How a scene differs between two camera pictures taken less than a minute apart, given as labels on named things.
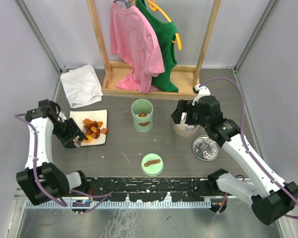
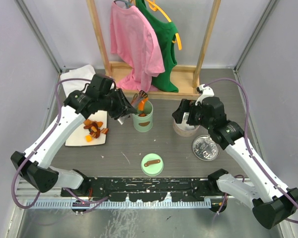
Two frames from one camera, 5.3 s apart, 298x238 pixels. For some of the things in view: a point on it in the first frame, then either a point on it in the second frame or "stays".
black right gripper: x=184 y=106 stays
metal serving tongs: x=77 y=142 -> x=136 y=97
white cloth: x=82 y=87 stays
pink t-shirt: x=132 y=39 stays
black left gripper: x=74 y=132 -> x=124 y=107
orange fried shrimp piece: x=87 y=122 stays
